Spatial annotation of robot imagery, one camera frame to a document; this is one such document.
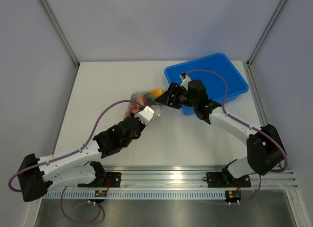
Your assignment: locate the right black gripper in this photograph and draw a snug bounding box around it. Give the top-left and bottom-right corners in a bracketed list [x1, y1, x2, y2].
[156, 82, 198, 110]

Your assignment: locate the clear zip top bag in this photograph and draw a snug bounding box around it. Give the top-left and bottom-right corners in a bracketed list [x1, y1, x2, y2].
[124, 89, 164, 119]

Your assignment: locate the fake lychee bunch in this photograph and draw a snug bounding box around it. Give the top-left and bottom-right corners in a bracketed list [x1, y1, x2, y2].
[125, 105, 140, 117]

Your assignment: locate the orange papaya slice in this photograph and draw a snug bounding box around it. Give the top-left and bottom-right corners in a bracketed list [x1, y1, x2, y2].
[132, 92, 150, 106]

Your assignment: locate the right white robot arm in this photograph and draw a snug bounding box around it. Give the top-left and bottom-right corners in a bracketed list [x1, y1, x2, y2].
[156, 80, 287, 186]

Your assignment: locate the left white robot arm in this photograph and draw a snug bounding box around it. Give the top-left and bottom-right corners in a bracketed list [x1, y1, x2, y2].
[18, 116, 149, 202]

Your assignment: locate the yellow fake mango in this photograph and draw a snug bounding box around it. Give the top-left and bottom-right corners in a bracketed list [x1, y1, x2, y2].
[150, 89, 164, 97]

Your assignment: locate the blue plastic bin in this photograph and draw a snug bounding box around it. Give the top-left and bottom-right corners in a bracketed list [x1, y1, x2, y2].
[164, 53, 249, 104]

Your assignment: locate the left controller board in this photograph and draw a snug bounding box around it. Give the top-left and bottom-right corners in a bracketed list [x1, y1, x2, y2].
[94, 190, 108, 198]

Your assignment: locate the controller board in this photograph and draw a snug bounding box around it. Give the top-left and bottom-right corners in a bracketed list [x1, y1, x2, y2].
[94, 190, 108, 198]
[225, 190, 241, 200]

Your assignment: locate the right controller board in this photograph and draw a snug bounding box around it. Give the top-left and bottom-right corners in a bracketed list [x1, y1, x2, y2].
[225, 190, 241, 200]

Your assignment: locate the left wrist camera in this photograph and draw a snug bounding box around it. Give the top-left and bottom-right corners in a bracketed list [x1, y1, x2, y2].
[134, 106, 155, 126]

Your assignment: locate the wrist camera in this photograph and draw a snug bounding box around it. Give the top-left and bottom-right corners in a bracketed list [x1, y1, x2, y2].
[179, 72, 191, 89]
[134, 106, 155, 126]

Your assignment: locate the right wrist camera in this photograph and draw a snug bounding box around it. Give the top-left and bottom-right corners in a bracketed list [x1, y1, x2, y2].
[179, 72, 191, 89]

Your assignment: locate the aluminium mounting rail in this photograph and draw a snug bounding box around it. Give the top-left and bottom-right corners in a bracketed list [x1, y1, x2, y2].
[46, 164, 299, 190]

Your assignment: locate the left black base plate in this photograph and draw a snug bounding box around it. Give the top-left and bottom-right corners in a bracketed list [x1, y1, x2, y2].
[77, 172, 121, 188]

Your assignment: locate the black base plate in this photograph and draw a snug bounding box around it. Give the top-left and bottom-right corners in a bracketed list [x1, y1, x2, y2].
[77, 172, 121, 188]
[202, 172, 251, 188]

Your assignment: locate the white slotted cable duct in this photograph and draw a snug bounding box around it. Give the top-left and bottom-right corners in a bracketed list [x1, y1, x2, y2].
[44, 189, 225, 200]

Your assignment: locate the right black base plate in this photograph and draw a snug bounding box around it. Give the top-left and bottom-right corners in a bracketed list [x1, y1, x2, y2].
[202, 172, 251, 188]

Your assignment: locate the left aluminium frame post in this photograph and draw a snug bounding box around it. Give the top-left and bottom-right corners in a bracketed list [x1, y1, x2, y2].
[34, 0, 80, 68]

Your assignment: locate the aluminium frame post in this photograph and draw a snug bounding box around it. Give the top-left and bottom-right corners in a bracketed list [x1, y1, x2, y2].
[246, 0, 289, 67]
[34, 0, 80, 68]

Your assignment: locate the right aluminium frame post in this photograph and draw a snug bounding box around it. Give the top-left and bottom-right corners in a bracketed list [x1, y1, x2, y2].
[246, 0, 289, 67]

